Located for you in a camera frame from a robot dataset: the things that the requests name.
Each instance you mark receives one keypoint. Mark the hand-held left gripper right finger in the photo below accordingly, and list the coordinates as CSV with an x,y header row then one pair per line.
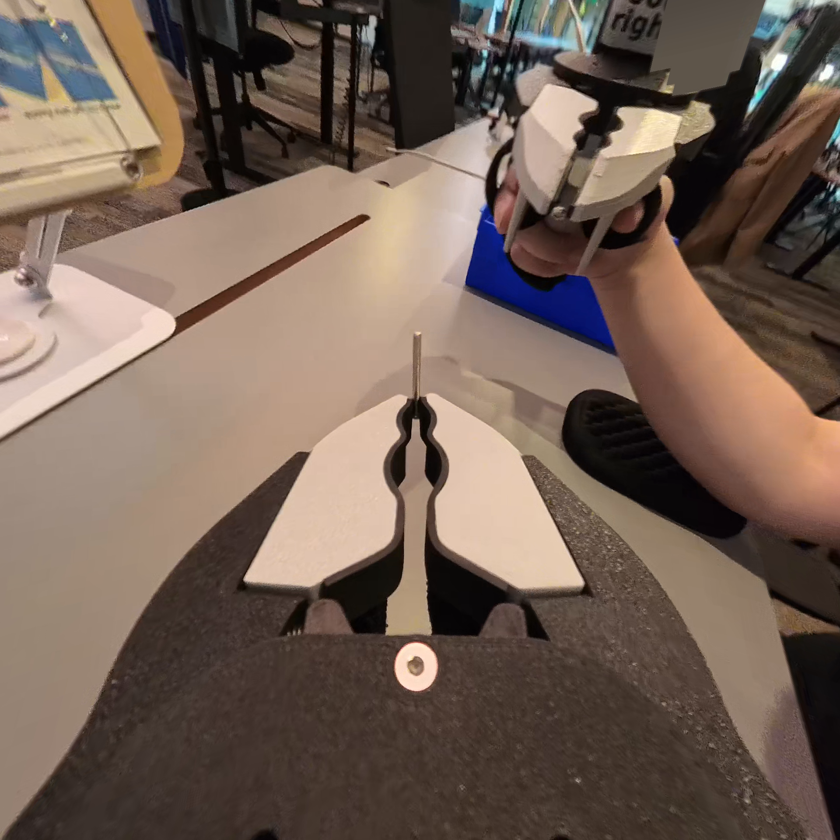
x,y
505,512

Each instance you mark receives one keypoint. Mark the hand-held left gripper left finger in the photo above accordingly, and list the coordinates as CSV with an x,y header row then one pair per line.
x,y
328,505

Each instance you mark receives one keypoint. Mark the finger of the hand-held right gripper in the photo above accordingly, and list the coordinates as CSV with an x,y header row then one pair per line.
x,y
636,157
541,151

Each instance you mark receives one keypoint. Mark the blue plastic bin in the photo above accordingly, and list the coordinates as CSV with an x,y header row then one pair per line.
x,y
525,289

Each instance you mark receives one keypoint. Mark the thin metal screw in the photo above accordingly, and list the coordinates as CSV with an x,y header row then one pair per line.
x,y
417,367

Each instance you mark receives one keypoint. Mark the person's right forearm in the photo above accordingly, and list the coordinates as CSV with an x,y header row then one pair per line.
x,y
709,394

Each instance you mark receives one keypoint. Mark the grey desk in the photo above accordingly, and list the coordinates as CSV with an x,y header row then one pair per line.
x,y
197,426

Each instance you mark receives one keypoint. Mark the person's right hand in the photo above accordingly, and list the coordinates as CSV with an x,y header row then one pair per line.
x,y
551,246

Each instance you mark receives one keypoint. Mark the brown jacket on chair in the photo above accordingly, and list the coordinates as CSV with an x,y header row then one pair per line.
x,y
768,177

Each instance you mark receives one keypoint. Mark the black armrest pad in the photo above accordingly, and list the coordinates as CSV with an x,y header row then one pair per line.
x,y
630,453

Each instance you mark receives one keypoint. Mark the black mesh chair back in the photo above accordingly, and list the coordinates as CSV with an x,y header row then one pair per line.
x,y
420,72

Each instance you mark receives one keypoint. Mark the black office chair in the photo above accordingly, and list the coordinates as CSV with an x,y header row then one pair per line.
x,y
262,59

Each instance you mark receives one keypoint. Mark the white document stand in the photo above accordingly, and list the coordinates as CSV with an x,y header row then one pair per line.
x,y
85,328

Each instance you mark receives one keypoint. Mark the person's black shirt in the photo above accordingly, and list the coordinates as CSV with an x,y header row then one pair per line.
x,y
817,722

